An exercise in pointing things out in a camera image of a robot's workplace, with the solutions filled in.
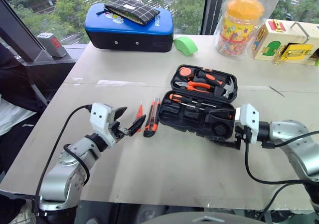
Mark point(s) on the small orange tester screwdriver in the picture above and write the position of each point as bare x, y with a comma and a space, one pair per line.
139, 112

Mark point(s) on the dark slanted window frame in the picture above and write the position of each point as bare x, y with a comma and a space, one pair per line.
15, 34

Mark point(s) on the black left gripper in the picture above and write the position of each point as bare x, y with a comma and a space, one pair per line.
116, 132

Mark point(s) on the wooden lock puzzle box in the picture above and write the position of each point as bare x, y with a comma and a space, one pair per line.
281, 42

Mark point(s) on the candy jar with orange lid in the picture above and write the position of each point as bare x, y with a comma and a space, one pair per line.
239, 27

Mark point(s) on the dark window post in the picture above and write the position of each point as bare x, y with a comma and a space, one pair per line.
213, 7

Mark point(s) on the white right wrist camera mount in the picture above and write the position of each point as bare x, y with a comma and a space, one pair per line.
249, 119

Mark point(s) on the grey box with red button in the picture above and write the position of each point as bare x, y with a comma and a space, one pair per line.
53, 44

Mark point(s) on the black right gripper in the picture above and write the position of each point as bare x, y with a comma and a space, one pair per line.
241, 137

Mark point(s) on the thin metal pin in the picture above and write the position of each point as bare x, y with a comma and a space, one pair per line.
277, 91

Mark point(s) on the black grid pattern pouch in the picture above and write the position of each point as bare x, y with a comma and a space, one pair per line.
132, 8

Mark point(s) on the blue black hard case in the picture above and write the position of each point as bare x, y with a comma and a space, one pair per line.
129, 37

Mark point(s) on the black plastic tool case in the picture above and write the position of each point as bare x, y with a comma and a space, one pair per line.
199, 119

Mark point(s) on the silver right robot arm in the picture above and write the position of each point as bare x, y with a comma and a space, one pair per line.
299, 146

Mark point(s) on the person in dark clothes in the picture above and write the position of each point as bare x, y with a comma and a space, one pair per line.
15, 84

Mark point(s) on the green curved foam block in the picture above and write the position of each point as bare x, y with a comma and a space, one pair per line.
185, 44

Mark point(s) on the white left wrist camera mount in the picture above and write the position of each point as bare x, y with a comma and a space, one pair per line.
101, 119

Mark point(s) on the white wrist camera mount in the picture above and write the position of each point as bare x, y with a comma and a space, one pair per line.
101, 119
249, 119

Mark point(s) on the orange black utility knife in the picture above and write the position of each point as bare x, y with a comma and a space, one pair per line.
151, 119

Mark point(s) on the orange black tape measure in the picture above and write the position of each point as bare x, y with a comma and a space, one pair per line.
185, 71

